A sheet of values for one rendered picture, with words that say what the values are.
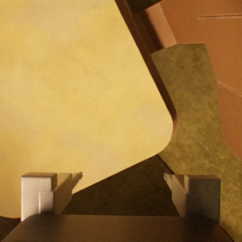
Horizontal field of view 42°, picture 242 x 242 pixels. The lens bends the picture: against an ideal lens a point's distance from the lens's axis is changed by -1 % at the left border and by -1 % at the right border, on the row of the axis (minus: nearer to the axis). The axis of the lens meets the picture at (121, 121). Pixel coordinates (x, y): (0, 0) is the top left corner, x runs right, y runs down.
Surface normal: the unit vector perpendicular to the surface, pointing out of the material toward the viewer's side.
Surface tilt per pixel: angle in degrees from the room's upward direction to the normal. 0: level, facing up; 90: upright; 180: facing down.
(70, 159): 0
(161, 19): 44
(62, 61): 0
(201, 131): 0
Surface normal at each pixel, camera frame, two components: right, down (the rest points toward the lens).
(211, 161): 0.02, 0.30
